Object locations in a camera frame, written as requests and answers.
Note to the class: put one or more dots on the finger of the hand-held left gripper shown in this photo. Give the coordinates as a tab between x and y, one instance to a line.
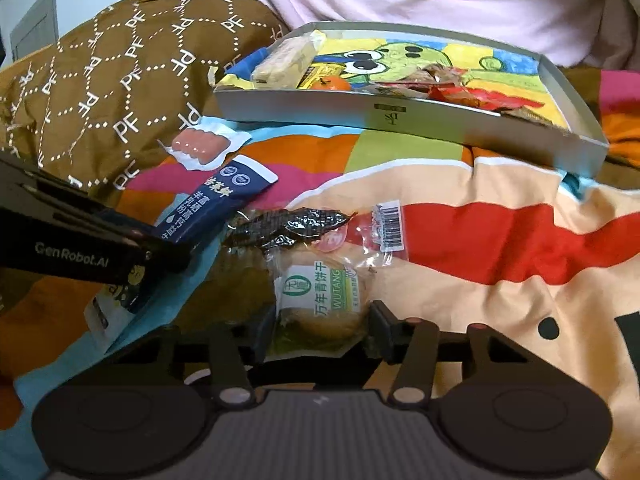
100	215

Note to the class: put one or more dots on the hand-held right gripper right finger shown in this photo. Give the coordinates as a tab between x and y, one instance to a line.
385	332

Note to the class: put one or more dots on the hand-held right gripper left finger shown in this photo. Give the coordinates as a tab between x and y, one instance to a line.
262	335

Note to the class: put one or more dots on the green label biscuit packet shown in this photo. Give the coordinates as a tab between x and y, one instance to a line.
317	305

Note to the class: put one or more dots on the dark blue stick packet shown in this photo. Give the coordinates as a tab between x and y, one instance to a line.
220	200

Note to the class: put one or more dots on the cartoon printed box tray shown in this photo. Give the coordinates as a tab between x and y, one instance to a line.
400	117

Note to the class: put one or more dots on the olive green snack packet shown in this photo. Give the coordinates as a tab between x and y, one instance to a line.
235	280

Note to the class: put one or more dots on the yellow and dark packet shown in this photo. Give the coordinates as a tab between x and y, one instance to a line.
120	297

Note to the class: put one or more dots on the clear barcode snack packet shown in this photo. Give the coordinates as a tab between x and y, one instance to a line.
372	232

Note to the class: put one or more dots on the black wrinkled snack packet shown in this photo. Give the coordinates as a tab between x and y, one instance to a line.
290	225

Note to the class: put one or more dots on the pink sausage packet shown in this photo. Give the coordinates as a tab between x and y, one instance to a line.
200	145

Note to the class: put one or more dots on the brown patterned pillow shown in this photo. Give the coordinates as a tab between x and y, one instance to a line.
125	85

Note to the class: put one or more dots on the cream biscuit packet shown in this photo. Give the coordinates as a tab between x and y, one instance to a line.
285	59

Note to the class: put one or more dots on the red snack packet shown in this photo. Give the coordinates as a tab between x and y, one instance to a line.
462	96

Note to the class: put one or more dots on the small orange mandarin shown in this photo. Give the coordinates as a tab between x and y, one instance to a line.
332	83

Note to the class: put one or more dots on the brown clear snack packet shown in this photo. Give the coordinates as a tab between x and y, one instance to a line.
434	74

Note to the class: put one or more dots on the grey wall panel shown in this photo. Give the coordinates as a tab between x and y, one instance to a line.
35	22

